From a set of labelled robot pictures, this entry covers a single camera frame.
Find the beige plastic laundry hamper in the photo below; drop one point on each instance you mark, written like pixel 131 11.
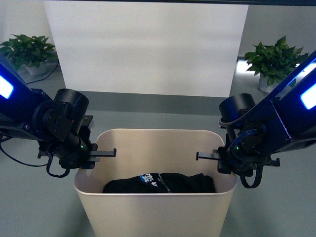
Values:
pixel 143 151

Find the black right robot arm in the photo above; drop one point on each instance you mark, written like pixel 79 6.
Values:
pixel 276 124

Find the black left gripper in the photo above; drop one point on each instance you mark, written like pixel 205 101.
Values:
pixel 76 149

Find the dark grey clothes rack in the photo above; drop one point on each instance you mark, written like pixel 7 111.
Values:
pixel 241 2

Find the right potted green plant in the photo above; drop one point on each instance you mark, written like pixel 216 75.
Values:
pixel 273 63

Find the black printed t-shirt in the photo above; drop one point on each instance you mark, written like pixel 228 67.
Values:
pixel 161 183

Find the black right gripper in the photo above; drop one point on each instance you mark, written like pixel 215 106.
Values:
pixel 230 161

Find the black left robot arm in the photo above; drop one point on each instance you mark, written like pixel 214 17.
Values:
pixel 60 125

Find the left potted green plant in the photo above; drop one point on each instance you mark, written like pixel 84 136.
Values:
pixel 32 52

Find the potted green plant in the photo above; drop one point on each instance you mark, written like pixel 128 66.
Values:
pixel 273 63
pixel 32 52

